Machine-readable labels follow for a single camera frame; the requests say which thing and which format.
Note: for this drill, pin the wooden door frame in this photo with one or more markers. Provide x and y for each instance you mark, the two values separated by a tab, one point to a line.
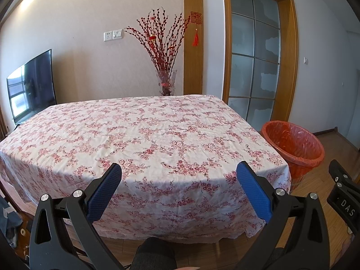
288	62

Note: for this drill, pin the wooden wall pillar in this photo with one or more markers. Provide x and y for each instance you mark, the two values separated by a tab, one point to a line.
193	62

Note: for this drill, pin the clear glass vase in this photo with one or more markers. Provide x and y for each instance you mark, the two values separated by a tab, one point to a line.
166	83

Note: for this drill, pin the orange lined trash bin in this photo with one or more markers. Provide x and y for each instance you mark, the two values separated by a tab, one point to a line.
292	146

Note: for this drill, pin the frosted glass sliding door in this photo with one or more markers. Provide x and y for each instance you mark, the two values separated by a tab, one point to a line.
253	76

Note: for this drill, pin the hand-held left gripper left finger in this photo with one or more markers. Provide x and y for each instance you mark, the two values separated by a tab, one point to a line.
105	191

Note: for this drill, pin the red floral tablecloth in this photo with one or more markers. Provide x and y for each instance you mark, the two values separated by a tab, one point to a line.
112	135

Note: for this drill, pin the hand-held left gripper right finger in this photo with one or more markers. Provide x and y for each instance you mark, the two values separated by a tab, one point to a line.
253	188

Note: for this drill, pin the white wall light switch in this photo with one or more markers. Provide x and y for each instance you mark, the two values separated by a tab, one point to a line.
117	33

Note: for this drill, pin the white wall socket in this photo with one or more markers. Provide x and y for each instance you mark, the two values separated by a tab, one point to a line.
107	36

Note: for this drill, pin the red hanging tassel ornament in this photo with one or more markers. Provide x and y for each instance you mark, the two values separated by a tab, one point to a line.
196	18

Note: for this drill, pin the red berry branches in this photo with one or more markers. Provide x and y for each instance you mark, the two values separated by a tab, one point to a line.
160	42

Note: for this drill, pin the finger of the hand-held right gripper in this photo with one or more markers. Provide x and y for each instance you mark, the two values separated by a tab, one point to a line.
341	175

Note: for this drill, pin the black flat television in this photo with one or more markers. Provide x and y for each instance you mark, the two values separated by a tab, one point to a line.
31	90

